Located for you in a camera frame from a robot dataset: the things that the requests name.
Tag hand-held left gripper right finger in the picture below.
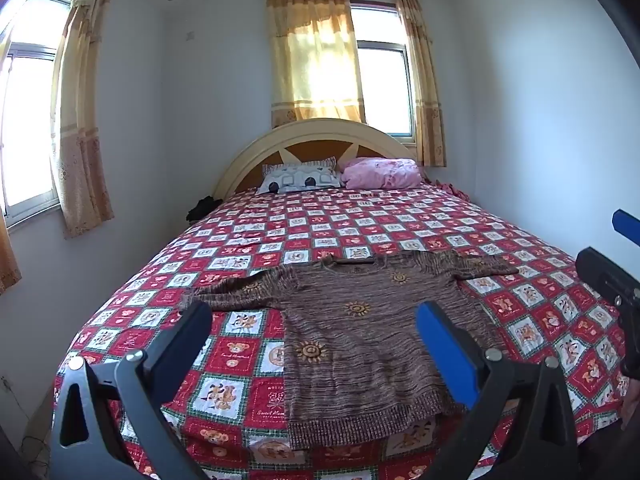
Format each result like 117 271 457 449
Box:
415 301 582 480

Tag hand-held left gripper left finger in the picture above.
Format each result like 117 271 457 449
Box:
50 300 214 480

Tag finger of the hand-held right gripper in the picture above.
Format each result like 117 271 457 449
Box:
612 207 640 247
574 246 640 307

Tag brown knit sweater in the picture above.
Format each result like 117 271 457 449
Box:
192 250 521 452

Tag red checkered printed bedspread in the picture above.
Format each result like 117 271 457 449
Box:
52 182 632 480

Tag dark bag beside bed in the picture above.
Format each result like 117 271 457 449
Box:
186 196 224 223

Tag grey patterned pillow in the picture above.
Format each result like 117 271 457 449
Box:
256 156 343 196

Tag pink pillow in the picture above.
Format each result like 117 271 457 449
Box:
340 157 425 190

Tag orange curtain edge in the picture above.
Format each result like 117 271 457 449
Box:
0 212 23 295

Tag cream wooden headboard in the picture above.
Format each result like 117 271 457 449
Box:
212 118 426 200

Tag long yellow curtain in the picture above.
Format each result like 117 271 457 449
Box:
51 0 117 239

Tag narrow yellow curtain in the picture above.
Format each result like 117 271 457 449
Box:
394 0 447 168

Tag large side window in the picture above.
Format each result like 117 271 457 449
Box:
0 0 73 226

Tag window behind headboard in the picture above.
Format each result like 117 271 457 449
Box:
349 4 418 145

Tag wide yellow curtain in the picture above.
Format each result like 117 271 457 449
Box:
265 0 367 129

